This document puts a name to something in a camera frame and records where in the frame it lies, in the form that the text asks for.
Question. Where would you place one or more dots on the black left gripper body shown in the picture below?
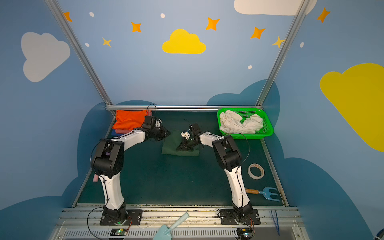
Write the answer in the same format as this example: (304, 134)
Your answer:
(160, 132)

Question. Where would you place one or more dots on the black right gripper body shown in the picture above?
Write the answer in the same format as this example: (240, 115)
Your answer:
(188, 141)

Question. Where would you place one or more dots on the dark green t shirt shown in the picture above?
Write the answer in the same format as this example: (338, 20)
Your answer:
(172, 142)

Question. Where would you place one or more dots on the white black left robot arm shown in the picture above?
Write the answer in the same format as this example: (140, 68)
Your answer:
(108, 161)

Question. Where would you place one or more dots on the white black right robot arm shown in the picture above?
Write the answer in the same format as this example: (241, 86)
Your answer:
(229, 159)

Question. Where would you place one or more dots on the orange folded t shirt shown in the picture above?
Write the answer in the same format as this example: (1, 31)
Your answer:
(129, 120)

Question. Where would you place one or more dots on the pink folded t shirt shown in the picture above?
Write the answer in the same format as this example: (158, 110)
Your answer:
(120, 131)

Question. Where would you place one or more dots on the white t shirt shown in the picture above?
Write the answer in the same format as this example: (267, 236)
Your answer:
(232, 122)

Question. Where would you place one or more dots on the blue folded t shirt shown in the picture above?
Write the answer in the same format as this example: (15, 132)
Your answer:
(114, 134)

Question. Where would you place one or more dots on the green plastic basket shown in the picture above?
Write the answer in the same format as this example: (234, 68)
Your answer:
(266, 131)

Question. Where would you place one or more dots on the white tape roll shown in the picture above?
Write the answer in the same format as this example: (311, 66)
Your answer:
(256, 171)

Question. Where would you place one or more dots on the teal toy trowel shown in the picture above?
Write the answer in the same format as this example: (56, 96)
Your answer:
(164, 232)

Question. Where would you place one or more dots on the right green circuit board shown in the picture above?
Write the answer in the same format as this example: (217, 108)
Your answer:
(244, 233)

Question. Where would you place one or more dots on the green circuit board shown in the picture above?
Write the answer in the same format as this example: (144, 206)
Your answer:
(118, 232)
(244, 233)

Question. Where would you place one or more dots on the left green circuit board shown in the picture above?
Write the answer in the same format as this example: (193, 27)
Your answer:
(118, 232)

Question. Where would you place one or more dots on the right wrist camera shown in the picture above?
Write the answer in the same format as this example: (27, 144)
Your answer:
(186, 135)

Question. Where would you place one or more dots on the aluminium back frame rail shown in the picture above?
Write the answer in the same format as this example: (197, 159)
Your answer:
(170, 108)

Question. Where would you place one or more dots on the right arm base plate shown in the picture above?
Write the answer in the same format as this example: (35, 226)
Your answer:
(230, 217)

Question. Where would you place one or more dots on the wooden handled blue tool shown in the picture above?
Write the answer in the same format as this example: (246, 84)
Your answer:
(268, 193)

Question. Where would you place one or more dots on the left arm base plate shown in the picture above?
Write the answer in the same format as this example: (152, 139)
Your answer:
(121, 217)

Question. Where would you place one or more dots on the aluminium right frame post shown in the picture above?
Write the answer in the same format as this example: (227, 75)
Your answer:
(290, 37)

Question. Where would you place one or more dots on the aluminium frame post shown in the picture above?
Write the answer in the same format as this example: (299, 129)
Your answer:
(64, 24)
(290, 37)

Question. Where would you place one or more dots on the aluminium right floor rail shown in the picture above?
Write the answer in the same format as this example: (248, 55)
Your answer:
(275, 174)

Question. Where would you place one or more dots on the aluminium left frame post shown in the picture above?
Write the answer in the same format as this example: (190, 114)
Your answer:
(64, 24)

